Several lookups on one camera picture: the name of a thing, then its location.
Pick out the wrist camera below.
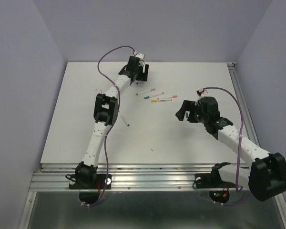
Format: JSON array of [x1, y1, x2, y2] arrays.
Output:
[[135, 53, 145, 60], [196, 88, 205, 97]]

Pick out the pink capped marker pen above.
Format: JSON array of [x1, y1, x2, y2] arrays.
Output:
[[157, 95, 178, 100]]

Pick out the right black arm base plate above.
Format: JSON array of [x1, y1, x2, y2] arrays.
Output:
[[193, 173, 235, 189]]

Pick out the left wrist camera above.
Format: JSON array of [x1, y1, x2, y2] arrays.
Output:
[[135, 53, 145, 60]]

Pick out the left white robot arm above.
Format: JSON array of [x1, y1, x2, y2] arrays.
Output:
[[74, 53, 149, 189]]

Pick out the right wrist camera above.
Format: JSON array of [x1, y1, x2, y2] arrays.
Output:
[[196, 88, 205, 97]]

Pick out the yellow capped marker pen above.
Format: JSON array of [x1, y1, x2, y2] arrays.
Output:
[[151, 98, 173, 103]]

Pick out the peach capped marker pen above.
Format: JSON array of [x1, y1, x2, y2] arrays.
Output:
[[136, 88, 156, 95]]

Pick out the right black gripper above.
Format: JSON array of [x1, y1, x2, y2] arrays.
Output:
[[174, 100, 208, 124]]

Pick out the aluminium right side rail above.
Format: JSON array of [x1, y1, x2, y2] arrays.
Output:
[[227, 62, 260, 146]]

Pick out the green capped marker pen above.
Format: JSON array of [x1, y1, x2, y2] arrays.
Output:
[[144, 92, 164, 100]]

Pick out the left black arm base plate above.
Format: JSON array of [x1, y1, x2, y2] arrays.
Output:
[[65, 174, 112, 190]]

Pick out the aluminium front rail frame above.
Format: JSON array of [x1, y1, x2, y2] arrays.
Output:
[[19, 163, 286, 229]]

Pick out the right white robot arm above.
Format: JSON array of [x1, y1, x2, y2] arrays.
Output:
[[175, 97, 286, 201]]

